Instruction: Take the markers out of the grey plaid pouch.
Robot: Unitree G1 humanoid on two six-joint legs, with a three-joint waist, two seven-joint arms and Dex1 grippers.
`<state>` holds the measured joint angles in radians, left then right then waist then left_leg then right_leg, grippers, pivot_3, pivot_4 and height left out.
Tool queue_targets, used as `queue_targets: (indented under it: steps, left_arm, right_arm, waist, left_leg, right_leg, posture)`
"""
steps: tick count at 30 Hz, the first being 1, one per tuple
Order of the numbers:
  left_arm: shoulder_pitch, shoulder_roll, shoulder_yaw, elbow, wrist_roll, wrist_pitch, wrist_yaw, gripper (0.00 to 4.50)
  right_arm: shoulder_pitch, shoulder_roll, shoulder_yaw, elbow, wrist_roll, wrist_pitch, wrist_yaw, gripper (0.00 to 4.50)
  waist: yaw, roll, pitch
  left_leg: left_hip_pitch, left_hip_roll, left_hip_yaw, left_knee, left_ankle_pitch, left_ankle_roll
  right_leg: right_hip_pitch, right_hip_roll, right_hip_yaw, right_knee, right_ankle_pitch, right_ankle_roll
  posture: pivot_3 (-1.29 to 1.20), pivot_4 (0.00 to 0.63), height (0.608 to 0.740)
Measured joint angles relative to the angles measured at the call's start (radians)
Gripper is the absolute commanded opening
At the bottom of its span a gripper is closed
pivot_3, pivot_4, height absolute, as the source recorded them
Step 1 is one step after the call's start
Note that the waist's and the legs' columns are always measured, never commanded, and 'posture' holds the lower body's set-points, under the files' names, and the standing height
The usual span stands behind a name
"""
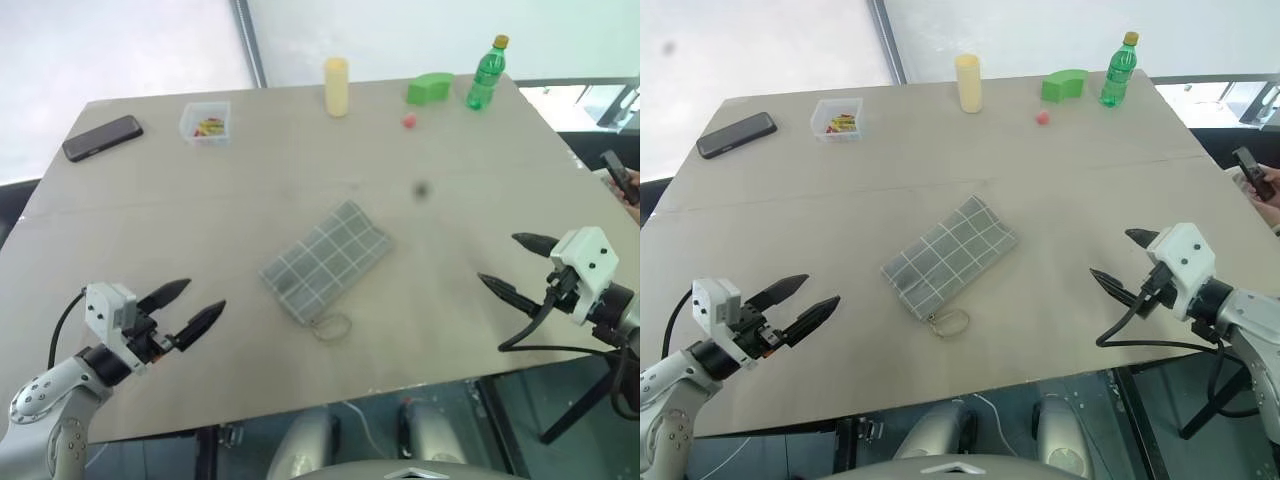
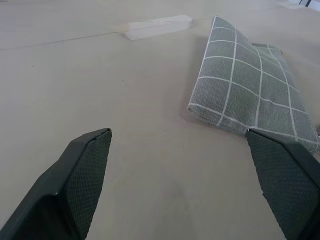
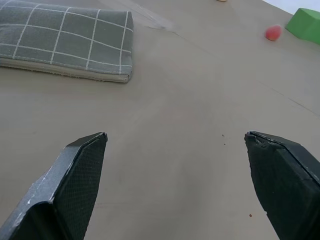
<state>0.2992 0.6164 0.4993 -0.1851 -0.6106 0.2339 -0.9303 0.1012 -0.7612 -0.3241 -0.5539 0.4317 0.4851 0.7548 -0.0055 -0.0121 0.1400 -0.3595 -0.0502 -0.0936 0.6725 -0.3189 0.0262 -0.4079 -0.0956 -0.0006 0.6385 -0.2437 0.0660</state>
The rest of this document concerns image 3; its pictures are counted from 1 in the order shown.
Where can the grey checked fabric pouch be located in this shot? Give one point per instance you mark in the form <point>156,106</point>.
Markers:
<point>65,40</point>

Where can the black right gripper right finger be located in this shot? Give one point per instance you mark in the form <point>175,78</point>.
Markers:
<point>282,185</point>

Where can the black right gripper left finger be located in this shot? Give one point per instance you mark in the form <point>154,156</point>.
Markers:
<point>62,190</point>

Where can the red peach fruit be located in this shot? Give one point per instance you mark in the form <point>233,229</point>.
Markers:
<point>273,32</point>

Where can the green box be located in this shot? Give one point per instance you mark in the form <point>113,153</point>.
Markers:
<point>306,25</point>

